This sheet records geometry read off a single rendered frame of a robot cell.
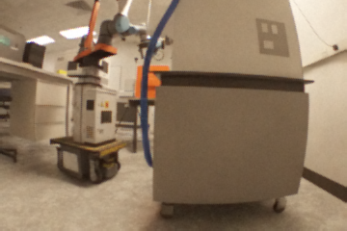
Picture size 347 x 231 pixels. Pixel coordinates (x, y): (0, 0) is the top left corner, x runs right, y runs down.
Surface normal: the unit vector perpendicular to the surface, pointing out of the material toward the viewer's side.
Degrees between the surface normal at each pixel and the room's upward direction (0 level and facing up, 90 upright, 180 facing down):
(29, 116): 90
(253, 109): 90
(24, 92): 90
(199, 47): 90
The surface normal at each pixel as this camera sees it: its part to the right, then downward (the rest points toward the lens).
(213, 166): -0.08, -0.05
